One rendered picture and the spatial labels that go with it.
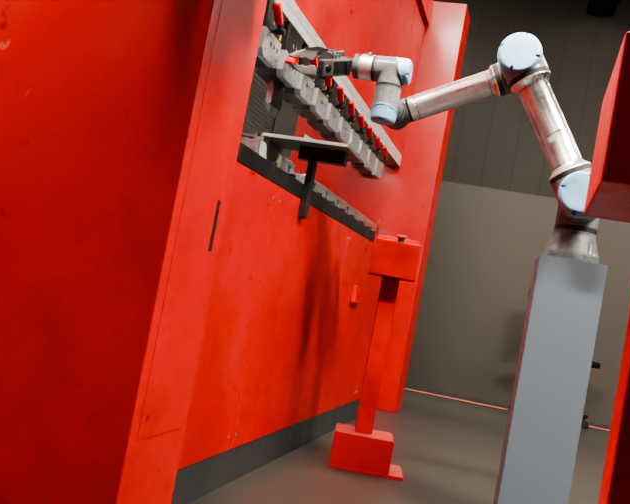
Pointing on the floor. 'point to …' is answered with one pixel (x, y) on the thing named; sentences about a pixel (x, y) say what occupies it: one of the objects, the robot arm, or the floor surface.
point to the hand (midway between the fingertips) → (292, 60)
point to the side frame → (406, 183)
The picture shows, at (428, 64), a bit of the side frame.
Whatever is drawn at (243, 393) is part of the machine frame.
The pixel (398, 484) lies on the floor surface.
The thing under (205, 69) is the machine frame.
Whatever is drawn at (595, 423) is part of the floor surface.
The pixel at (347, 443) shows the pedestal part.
